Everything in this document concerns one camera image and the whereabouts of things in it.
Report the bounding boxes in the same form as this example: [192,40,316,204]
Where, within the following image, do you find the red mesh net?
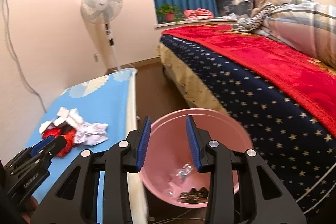
[57,129,76,157]

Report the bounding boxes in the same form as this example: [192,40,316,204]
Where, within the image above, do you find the black gold patterned cloth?
[178,187,209,203]

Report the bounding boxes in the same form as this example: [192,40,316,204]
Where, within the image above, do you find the white paper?
[73,122,108,146]

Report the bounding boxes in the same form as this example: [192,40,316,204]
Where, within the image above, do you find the pink plastic trash bin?
[140,108,253,209]

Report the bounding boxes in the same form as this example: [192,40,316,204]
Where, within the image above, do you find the navy star bedsheet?
[160,35,335,219]

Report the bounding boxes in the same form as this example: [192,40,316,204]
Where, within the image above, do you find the blue patterned table cover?
[24,68,150,224]

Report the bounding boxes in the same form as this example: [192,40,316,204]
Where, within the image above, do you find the red fleece blanket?
[162,24,335,134]

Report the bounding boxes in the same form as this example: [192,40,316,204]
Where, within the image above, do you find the striped black white garment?
[231,2,278,32]

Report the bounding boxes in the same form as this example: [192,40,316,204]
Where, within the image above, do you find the plaid duvet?
[255,0,335,69]

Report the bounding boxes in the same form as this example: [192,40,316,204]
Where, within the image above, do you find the white standing fan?
[80,0,123,71]

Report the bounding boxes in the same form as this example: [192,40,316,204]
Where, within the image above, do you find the clear plastic storage bin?
[215,0,255,17]

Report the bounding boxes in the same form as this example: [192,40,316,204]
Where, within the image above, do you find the pink folded clothes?
[183,8,214,20]

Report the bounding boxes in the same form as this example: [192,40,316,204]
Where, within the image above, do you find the green potted plant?
[156,3,183,23]

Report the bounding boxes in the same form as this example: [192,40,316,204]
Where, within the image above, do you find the grey wall cable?
[1,0,47,113]

